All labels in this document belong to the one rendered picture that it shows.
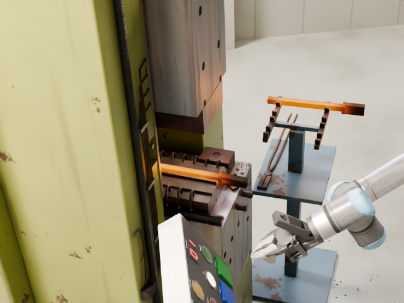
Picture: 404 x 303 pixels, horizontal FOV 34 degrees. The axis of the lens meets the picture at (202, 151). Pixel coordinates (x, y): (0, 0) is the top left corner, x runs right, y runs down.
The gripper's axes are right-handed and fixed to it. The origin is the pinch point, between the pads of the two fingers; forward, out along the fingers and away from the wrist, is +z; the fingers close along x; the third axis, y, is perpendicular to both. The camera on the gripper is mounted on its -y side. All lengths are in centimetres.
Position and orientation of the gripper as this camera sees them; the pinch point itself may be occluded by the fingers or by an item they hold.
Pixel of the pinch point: (253, 254)
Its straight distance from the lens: 198.0
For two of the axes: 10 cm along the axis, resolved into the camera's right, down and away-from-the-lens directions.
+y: 5.4, 6.5, 5.4
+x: -1.0, -5.8, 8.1
